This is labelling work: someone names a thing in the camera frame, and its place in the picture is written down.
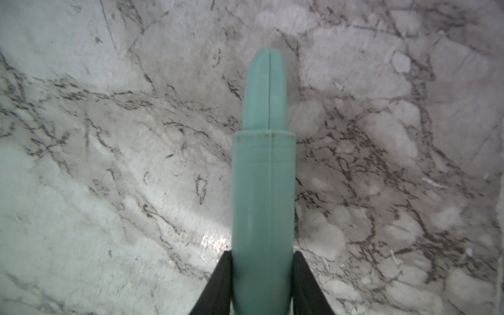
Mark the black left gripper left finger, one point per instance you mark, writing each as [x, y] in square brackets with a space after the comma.
[217, 294]

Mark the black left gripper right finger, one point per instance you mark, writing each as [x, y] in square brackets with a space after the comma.
[308, 298]

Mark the teal toy microphone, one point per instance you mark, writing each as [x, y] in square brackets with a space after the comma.
[263, 173]

